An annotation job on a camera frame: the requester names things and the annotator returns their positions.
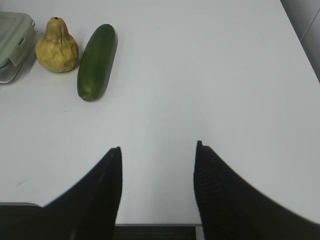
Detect green lidded glass container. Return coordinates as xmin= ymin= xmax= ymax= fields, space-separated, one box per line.
xmin=0 ymin=11 xmax=36 ymax=84

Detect yellow pear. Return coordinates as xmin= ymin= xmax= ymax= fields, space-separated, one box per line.
xmin=35 ymin=17 xmax=79 ymax=73

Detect green cucumber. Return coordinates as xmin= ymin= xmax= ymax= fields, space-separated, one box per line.
xmin=77 ymin=24 xmax=117 ymax=102

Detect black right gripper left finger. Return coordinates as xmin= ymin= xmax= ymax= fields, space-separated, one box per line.
xmin=0 ymin=147 xmax=123 ymax=240

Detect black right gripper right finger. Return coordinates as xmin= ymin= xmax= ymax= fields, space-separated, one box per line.
xmin=193 ymin=141 xmax=320 ymax=240

